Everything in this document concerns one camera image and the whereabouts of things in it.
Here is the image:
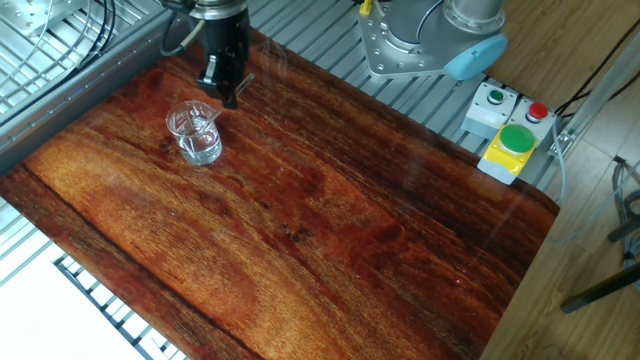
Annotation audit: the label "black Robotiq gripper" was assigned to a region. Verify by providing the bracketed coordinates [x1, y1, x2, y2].
[192, 14, 252, 110]

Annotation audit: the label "clear glass stirring rod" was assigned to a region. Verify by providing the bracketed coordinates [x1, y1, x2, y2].
[189, 73, 256, 146]

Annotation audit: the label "small glass beaker with water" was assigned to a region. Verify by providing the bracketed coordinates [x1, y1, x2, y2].
[165, 99, 224, 167]

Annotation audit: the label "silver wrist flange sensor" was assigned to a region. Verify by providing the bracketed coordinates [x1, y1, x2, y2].
[188, 0, 250, 21]

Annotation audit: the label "grey aluminium table beam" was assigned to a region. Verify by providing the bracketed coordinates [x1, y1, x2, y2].
[0, 19, 174, 176]

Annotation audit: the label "glossy wood-grain table mat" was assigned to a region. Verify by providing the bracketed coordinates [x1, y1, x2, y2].
[0, 12, 560, 360]

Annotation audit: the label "aluminium plate with holes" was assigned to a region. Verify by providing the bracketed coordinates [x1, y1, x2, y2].
[0, 0, 85, 39]

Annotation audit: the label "grey box small green button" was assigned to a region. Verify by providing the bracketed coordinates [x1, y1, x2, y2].
[459, 81, 520, 141]

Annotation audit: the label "white paper stack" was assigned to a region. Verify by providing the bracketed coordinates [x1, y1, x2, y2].
[0, 244, 146, 360]

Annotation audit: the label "yellow box green mushroom button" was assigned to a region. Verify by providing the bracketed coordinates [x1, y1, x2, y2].
[476, 123, 540, 186]

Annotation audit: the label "grey box red button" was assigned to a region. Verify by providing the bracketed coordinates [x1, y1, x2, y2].
[505, 96, 558, 151]

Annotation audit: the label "office chair base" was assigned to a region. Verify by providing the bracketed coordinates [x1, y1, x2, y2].
[559, 159, 640, 315]

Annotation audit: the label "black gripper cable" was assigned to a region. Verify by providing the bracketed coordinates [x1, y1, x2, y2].
[158, 0, 207, 58]

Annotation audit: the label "black cable bundle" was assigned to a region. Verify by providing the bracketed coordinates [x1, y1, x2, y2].
[74, 0, 119, 69]

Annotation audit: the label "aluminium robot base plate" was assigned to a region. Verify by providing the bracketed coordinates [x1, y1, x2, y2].
[357, 4, 464, 80]

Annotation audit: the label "black floor cables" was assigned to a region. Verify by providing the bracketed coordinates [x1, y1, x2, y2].
[554, 17, 640, 119]

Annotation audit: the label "grey floor cable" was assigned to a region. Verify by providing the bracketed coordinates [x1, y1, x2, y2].
[547, 124, 640, 246]

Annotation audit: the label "aluminium frame rail by buttons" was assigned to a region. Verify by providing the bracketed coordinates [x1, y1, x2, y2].
[547, 29, 640, 159]

